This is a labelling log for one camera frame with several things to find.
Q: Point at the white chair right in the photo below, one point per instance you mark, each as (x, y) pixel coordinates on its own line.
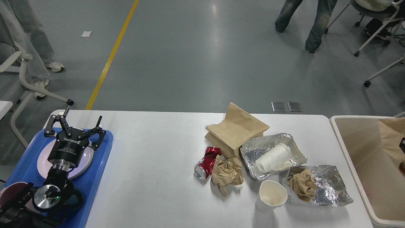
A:
(386, 15)

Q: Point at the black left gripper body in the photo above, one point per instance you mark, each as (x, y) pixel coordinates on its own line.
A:
(69, 148)

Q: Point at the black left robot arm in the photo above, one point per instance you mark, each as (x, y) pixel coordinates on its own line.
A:
(55, 181)

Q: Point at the metal floor socket plates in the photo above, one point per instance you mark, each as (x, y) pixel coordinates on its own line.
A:
(287, 106)

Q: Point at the aluminium foil sheet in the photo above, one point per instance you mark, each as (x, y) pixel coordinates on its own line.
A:
(256, 147)
(330, 191)

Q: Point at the green plate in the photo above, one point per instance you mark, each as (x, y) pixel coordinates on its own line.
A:
(83, 166)

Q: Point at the blue plastic tray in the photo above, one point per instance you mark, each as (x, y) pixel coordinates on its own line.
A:
(27, 170)

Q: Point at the pink mug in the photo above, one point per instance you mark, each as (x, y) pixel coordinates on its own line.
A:
(8, 193)

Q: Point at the dark blue mug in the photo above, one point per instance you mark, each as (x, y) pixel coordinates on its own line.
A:
(70, 202)

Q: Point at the pink plate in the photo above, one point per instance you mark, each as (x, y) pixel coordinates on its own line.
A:
(43, 165)

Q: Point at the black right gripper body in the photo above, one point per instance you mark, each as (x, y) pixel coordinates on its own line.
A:
(402, 145)

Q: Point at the brown paper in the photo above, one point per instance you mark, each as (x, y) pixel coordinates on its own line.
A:
(226, 172)
(303, 185)

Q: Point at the brown paper bag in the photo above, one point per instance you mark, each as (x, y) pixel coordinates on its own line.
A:
(392, 130)
(236, 129)

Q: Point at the person in grey trousers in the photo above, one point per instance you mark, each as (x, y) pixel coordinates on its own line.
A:
(21, 27)

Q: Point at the crushed red soda can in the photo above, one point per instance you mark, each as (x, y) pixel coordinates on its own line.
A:
(203, 169)

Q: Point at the white side table corner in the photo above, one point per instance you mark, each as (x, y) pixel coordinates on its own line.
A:
(5, 106)

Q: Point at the beige plastic bin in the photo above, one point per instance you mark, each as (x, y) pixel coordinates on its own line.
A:
(381, 185)

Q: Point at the white paper cup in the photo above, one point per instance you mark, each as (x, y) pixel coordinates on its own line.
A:
(273, 159)
(271, 195)

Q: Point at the white paper cup lying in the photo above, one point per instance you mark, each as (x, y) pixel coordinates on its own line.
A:
(273, 159)

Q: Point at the grey office chair left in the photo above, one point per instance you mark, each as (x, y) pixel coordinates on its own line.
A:
(13, 54)

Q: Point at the white chair base far right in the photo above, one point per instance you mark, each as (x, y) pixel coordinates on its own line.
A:
(367, 82)

